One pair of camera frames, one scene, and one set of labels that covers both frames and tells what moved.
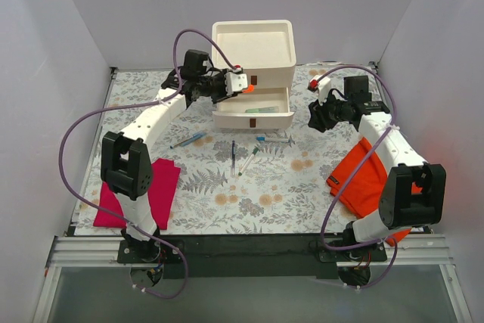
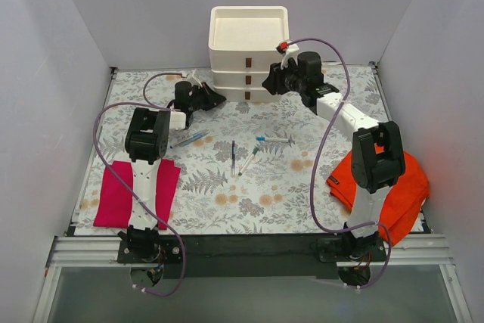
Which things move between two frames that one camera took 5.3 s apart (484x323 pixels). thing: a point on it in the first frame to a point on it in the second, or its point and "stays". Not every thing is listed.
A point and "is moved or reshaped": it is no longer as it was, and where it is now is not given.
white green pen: (255, 152) stays
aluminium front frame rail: (102, 251) stays
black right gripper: (320, 115) to (280, 79)
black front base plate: (264, 256) stays
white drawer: (231, 112) is moved or reshaped
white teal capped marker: (264, 138) stays
